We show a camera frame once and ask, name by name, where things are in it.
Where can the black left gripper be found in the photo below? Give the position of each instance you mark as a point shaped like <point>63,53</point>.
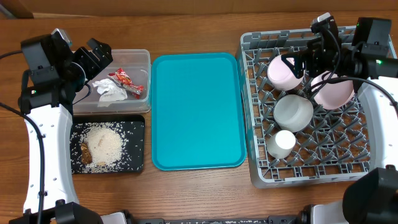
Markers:
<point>83,55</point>

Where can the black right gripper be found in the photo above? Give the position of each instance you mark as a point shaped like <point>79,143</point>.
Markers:
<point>308,59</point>

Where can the red snack wrapper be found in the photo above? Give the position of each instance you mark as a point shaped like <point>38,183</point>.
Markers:
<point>124,80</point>

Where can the white tissue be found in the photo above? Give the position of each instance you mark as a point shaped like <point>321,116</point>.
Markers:
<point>109,91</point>

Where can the grey-white bowl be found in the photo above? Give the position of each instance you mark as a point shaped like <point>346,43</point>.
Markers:
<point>293,113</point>

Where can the pink round plate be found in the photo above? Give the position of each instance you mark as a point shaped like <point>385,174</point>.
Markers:
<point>333,96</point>

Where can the cream plastic cup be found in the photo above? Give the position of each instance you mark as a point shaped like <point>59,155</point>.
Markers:
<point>281,144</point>

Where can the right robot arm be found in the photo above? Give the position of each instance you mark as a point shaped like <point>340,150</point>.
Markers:
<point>372,198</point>

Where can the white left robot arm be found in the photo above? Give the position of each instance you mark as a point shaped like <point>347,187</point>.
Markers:
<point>49,86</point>

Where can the grey dishwasher rack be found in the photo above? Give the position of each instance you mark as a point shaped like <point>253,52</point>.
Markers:
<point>333,147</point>

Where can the clear plastic bin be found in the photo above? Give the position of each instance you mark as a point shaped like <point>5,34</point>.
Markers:
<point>136,63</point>

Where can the black tray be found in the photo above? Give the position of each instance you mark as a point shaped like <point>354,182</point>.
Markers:
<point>136,149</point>

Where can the pile of white rice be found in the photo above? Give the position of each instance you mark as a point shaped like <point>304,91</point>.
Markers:
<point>104,144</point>

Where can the brown food piece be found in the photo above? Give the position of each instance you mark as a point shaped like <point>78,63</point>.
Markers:
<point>86,157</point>

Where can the teal plastic tray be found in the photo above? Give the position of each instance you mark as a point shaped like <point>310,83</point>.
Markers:
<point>197,113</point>

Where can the metal frame post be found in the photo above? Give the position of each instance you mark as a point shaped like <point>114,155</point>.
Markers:
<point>5,14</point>

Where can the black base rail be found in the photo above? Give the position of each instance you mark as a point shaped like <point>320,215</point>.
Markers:
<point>124,217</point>

